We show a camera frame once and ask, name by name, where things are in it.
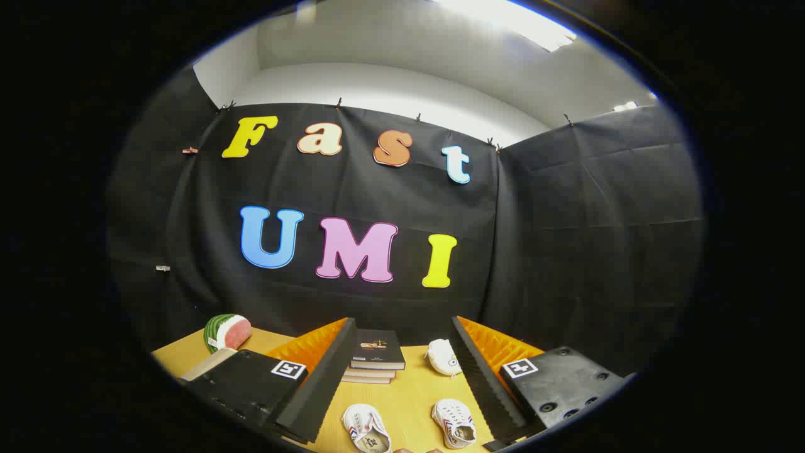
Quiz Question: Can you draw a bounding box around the white canvas shoe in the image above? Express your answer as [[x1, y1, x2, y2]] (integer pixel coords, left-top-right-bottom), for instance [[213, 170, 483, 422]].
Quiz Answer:
[[431, 398, 477, 450], [341, 403, 392, 453]]

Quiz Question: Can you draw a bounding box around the watermelon slice plush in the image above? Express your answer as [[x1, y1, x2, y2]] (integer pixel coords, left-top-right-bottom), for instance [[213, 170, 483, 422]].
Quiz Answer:
[[203, 313, 252, 354]]

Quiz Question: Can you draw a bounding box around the white plush toy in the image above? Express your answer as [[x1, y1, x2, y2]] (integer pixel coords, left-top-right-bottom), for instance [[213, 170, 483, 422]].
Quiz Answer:
[[425, 338, 463, 377]]

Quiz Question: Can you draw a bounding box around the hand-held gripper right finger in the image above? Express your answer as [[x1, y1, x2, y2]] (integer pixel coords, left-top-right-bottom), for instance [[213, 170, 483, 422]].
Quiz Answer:
[[448, 315, 633, 452]]

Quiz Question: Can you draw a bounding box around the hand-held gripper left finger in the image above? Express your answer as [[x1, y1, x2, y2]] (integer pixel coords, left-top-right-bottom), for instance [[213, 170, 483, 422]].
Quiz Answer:
[[179, 316, 359, 446]]

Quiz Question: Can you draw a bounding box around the black hardcover book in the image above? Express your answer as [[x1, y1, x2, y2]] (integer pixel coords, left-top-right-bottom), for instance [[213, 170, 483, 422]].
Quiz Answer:
[[350, 329, 406, 371]]

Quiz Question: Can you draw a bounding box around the beige fabric storage box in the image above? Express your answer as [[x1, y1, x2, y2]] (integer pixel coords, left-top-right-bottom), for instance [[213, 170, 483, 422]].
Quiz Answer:
[[179, 348, 238, 383]]

